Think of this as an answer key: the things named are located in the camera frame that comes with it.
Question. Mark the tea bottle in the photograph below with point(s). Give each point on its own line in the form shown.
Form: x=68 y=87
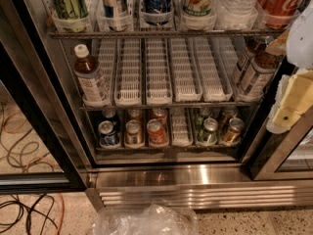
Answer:
x=90 y=76
x=253 y=46
x=259 y=72

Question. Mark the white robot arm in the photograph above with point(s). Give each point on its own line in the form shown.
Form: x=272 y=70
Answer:
x=297 y=41

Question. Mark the right fridge door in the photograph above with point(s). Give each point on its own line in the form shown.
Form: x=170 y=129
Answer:
x=288 y=154

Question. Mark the red coca-cola bottle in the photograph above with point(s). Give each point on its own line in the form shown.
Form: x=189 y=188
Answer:
x=278 y=13

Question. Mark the steel fridge base grille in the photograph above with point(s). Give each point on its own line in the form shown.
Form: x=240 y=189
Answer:
x=196 y=186

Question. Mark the white bottom shelf tray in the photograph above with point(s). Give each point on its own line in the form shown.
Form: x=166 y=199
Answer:
x=180 y=128

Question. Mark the silver blue can top shelf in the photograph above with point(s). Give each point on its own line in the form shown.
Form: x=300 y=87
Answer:
x=116 y=14

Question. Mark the green can top shelf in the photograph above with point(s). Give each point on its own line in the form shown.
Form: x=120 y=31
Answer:
x=72 y=11

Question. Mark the left glass fridge door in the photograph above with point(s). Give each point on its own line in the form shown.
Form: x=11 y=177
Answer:
x=34 y=147

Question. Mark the bronze soda can rear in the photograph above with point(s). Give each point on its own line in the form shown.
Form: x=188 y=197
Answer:
x=226 y=114

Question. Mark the bronze soda can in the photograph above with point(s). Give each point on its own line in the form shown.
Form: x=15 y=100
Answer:
x=232 y=133
x=226 y=114

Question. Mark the bronze soda can front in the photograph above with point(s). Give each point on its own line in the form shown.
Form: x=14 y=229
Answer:
x=232 y=133

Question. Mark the green soda can rear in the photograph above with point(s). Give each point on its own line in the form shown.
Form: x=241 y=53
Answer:
x=201 y=115

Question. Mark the green soda can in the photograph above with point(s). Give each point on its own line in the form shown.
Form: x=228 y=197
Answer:
x=207 y=134
x=201 y=115

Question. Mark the green soda can front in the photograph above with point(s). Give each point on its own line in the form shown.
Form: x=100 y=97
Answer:
x=207 y=134

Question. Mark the red soda can rear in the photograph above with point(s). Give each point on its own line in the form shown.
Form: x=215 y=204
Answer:
x=160 y=114

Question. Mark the red soda can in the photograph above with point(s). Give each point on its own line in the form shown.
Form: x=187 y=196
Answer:
x=156 y=131
x=160 y=114

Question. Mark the red soda can front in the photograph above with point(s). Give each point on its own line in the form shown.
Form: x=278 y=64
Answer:
x=156 y=131

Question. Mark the gold soda can rear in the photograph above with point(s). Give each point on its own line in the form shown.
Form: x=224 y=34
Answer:
x=135 y=114

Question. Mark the gold soda can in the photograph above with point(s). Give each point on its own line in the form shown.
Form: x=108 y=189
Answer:
x=135 y=114
x=134 y=133

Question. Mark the gold soda can front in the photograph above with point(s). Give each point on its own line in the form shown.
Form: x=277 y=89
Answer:
x=134 y=133

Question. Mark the blue soda can rear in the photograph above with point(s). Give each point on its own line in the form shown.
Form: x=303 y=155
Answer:
x=111 y=115

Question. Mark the blue soda can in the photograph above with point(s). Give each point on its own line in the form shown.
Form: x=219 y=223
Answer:
x=108 y=134
x=111 y=115

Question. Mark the clear plastic bin with bag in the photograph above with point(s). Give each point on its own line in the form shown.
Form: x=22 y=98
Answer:
x=151 y=220

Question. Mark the blue soda can front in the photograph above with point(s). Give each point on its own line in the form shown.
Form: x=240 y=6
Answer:
x=108 y=134

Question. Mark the top wire shelf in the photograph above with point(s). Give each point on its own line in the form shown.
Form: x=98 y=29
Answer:
x=165 y=34

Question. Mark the wire shelf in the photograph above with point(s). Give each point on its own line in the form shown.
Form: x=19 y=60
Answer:
x=165 y=34
x=173 y=105

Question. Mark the middle wire shelf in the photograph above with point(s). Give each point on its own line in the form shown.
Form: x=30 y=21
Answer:
x=173 y=105

